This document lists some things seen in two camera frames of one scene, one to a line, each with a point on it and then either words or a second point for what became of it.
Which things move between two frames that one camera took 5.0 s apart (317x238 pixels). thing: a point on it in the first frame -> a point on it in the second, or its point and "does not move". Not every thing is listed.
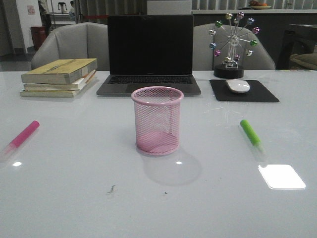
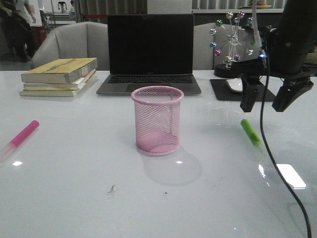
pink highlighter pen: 5,152 does not move
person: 45,17 -> 16,16
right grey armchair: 228,45 does not move
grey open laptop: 150,50 does not move
